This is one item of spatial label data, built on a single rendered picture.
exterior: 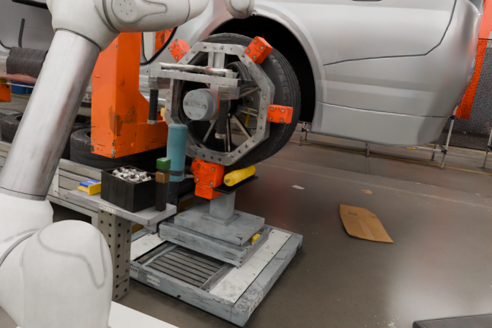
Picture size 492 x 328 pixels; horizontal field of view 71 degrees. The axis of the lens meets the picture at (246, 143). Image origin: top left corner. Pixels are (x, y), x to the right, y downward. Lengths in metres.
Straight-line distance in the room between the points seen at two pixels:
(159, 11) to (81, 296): 0.59
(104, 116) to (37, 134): 1.00
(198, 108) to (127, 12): 0.75
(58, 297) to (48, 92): 0.42
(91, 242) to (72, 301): 0.10
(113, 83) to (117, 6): 0.99
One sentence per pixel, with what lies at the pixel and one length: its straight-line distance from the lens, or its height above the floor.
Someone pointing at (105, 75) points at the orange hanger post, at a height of 0.92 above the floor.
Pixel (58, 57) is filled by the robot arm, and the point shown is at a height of 0.99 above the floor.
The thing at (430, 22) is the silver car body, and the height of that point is 1.31.
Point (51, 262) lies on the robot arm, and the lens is 0.72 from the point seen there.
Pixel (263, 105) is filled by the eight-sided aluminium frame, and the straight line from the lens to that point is 1.50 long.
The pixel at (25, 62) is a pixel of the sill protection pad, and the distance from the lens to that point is 3.25.
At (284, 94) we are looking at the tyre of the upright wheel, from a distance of 1.55.
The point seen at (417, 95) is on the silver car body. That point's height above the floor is 0.99.
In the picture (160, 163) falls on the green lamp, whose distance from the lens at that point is 1.32.
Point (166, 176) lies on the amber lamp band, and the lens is 1.33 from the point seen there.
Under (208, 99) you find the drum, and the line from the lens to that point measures 1.46.
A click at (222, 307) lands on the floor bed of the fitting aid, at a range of 1.57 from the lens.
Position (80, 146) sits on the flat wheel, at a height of 0.47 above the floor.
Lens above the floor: 1.01
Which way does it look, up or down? 11 degrees down
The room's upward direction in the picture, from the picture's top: 7 degrees clockwise
